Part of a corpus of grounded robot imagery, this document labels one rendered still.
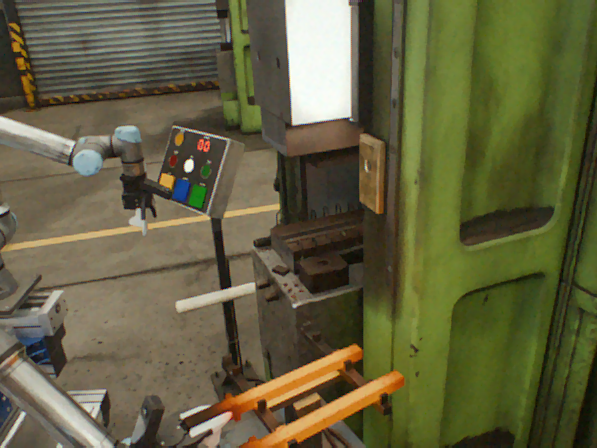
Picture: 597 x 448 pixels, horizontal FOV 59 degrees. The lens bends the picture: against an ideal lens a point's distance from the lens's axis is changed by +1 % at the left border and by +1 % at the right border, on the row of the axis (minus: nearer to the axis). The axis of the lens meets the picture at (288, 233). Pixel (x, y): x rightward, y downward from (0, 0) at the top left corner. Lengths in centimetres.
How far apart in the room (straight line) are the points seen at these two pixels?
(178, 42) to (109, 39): 107
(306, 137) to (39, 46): 828
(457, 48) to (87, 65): 859
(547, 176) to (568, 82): 22
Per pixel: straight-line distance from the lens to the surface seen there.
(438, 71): 106
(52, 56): 947
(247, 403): 110
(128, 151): 178
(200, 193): 190
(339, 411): 107
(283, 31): 130
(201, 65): 943
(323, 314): 146
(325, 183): 177
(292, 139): 138
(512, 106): 127
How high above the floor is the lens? 170
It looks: 26 degrees down
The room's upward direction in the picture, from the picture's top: 4 degrees counter-clockwise
